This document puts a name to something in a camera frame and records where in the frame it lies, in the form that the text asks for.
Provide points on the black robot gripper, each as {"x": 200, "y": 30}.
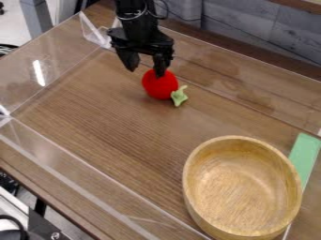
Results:
{"x": 140, "y": 36}

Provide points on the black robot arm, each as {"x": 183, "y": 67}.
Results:
{"x": 132, "y": 8}

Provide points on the red plush fruit green stem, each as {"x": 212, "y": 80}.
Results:
{"x": 165, "y": 87}

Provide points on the round wooden bowl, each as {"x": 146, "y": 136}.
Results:
{"x": 241, "y": 189}

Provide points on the green tape strip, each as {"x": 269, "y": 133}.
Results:
{"x": 304, "y": 154}

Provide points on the black metal table leg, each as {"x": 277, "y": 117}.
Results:
{"x": 41, "y": 207}

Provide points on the clear acrylic corner bracket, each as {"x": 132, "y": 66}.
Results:
{"x": 94, "y": 34}

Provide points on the clear acrylic enclosure wall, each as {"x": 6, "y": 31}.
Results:
{"x": 100, "y": 150}

